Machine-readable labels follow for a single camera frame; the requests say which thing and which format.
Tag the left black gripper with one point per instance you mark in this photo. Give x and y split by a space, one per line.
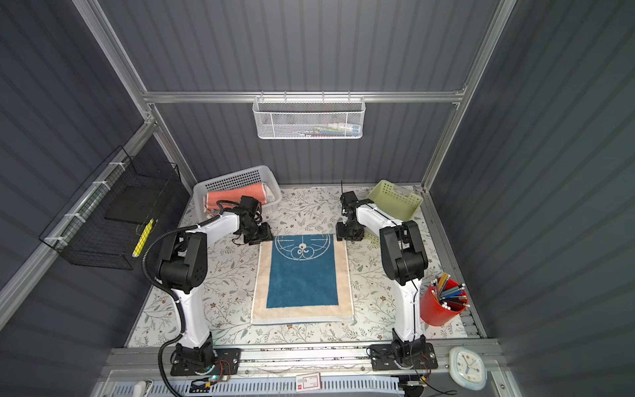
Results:
264 234

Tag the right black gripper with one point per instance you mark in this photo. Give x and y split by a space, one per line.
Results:
341 234

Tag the pink towel with teal border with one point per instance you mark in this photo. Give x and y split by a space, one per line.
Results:
257 191

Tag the green plastic towel basket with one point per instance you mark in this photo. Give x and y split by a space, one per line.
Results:
395 200

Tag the white plastic laundry basket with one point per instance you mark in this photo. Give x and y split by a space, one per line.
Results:
237 181

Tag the blue white towel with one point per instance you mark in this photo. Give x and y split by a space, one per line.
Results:
302 279

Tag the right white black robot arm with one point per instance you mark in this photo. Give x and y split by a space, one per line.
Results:
404 260

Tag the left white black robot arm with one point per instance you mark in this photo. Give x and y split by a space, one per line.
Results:
176 262

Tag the yellow marker pen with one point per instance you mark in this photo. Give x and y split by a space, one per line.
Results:
143 239

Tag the red pen cup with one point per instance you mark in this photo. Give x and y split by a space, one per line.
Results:
443 300

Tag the black pad in basket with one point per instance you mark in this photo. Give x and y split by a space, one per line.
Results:
132 205

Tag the red white label card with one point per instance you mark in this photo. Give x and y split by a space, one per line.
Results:
308 382

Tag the white wire wall basket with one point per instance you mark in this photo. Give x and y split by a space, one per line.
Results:
309 120

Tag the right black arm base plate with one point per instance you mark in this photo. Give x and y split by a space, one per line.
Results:
384 358

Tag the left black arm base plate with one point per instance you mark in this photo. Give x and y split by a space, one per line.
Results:
189 361

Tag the black wire wall basket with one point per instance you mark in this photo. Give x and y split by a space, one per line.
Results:
109 225

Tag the white ventilated cable duct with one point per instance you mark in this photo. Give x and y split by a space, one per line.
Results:
347 385

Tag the white wall clock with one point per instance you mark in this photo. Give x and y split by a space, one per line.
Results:
467 369

